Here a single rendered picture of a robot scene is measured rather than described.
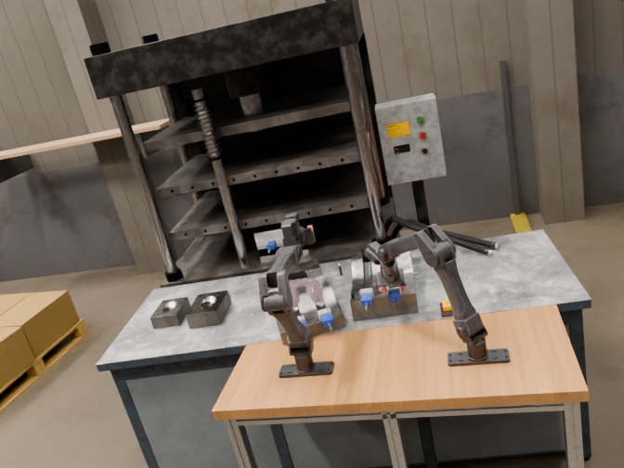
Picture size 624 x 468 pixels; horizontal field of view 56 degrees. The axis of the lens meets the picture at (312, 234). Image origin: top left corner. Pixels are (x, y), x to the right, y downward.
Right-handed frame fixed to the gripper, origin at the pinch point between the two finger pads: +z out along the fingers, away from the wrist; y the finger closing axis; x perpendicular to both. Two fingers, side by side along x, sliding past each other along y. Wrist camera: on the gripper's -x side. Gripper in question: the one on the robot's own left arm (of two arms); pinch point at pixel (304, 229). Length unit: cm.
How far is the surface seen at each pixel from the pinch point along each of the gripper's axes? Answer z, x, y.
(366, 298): -7.1, 29.3, -20.6
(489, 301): 0, 40, -67
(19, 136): 288, -36, 343
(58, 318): 132, 88, 242
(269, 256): 70, 36, 43
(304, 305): -0.9, 32.4, 6.9
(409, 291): -1.8, 30.5, -37.3
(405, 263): 21.4, 28.5, -34.6
